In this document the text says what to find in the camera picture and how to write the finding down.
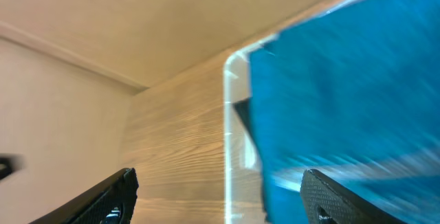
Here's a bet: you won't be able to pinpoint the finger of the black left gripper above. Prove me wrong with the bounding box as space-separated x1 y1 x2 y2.
0 154 23 180

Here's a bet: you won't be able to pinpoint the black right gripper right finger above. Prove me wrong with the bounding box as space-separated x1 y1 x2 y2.
300 169 404 224

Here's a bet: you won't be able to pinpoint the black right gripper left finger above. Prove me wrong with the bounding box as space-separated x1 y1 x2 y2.
31 168 139 224

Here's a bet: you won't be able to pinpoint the blue denim jeans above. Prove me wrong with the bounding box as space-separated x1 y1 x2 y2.
249 0 439 223

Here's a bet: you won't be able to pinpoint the clear plastic storage bin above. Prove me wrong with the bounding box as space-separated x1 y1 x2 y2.
223 0 361 224

